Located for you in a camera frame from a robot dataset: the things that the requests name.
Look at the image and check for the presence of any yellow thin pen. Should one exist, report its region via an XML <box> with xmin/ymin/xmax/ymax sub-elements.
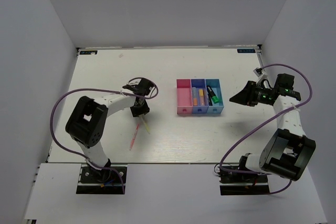
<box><xmin>140</xmin><ymin>115</ymin><xmax>151</xmax><ymax>134</ymax></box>

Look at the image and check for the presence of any green black highlighter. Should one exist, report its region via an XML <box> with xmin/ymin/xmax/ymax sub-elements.
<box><xmin>206</xmin><ymin>86</ymin><xmax>219</xmax><ymax>104</ymax></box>

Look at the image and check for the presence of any orange clear highlighter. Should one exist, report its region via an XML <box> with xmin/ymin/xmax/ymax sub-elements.
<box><xmin>192</xmin><ymin>87</ymin><xmax>198</xmax><ymax>106</ymax></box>

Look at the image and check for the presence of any purple black highlighter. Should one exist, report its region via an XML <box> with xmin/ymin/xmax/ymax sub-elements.
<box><xmin>208</xmin><ymin>92</ymin><xmax>213</xmax><ymax>106</ymax></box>

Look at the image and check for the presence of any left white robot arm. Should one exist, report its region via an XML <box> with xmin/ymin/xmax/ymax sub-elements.
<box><xmin>65</xmin><ymin>78</ymin><xmax>159</xmax><ymax>182</ymax></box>

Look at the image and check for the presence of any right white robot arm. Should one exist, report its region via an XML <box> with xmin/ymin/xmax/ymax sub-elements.
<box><xmin>230</xmin><ymin>73</ymin><xmax>316</xmax><ymax>182</ymax></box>

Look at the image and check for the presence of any pink thin pen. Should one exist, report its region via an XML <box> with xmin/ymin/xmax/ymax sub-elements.
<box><xmin>129</xmin><ymin>123</ymin><xmax>140</xmax><ymax>151</ymax></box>

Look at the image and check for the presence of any light blue drawer box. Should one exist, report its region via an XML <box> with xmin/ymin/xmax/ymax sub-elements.
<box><xmin>205</xmin><ymin>79</ymin><xmax>224</xmax><ymax>114</ymax></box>

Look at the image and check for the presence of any right corner label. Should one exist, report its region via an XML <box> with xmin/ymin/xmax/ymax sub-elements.
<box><xmin>237</xmin><ymin>48</ymin><xmax>256</xmax><ymax>54</ymax></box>

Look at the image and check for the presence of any corner label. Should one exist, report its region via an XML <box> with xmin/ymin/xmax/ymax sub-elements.
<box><xmin>79</xmin><ymin>50</ymin><xmax>98</xmax><ymax>55</ymax></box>
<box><xmin>237</xmin><ymin>48</ymin><xmax>256</xmax><ymax>54</ymax></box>

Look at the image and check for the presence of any pink drawer box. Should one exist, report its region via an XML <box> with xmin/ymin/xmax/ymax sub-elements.
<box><xmin>176</xmin><ymin>79</ymin><xmax>193</xmax><ymax>115</ymax></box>

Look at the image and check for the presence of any left corner label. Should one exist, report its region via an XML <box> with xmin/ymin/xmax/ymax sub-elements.
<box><xmin>79</xmin><ymin>50</ymin><xmax>98</xmax><ymax>55</ymax></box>

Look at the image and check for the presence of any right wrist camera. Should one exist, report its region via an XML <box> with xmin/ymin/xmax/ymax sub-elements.
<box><xmin>253</xmin><ymin>68</ymin><xmax>268</xmax><ymax>86</ymax></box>

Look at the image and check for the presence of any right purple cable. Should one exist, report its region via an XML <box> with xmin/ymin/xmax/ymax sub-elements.
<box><xmin>219</xmin><ymin>63</ymin><xmax>313</xmax><ymax>195</ymax></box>

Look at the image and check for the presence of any purple cable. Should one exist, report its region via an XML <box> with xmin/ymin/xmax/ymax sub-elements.
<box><xmin>49</xmin><ymin>77</ymin><xmax>159</xmax><ymax>195</ymax></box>
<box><xmin>219</xmin><ymin>63</ymin><xmax>313</xmax><ymax>195</ymax></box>

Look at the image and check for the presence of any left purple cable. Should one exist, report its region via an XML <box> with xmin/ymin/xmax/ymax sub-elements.
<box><xmin>49</xmin><ymin>77</ymin><xmax>159</xmax><ymax>195</ymax></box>

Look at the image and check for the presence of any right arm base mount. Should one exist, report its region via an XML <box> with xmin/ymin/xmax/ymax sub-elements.
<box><xmin>214</xmin><ymin>156</ymin><xmax>270</xmax><ymax>196</ymax></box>

